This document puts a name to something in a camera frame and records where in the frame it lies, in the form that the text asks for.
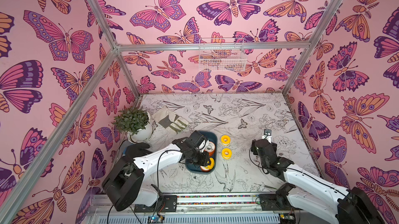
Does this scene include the orange sealing tape roll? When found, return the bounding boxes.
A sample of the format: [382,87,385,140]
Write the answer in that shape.
[204,142,216,156]
[221,148,232,160]

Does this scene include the beige grey work glove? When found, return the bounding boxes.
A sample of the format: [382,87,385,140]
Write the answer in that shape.
[152,107,190,134]

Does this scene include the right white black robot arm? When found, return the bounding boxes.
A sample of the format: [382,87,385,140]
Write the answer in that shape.
[250,139,384,224]

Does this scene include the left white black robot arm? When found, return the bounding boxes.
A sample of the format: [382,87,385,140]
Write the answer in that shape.
[102,130,211,212]

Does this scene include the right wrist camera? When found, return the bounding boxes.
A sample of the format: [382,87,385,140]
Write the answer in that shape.
[262,129,272,143]

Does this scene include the green potted plant white pot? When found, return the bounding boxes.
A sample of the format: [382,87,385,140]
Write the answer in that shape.
[113,107,154,144]

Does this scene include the green circuit board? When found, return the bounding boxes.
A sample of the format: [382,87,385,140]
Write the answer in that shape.
[148,216,165,224]

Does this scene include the yellow sealing tape roll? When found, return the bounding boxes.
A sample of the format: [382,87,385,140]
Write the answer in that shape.
[220,135,231,146]
[201,158,215,172]

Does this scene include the teal plastic storage tray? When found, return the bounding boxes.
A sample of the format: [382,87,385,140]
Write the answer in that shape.
[185,130,218,174]

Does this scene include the black rubber glove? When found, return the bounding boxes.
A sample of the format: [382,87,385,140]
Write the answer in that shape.
[124,143,152,159]

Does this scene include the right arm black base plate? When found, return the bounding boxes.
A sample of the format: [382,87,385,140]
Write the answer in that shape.
[259,193,292,211]

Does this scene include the white wire wall basket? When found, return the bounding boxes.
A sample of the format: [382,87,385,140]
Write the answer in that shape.
[197,38,247,72]

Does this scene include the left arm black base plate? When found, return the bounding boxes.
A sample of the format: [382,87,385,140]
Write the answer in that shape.
[134,195,178,214]

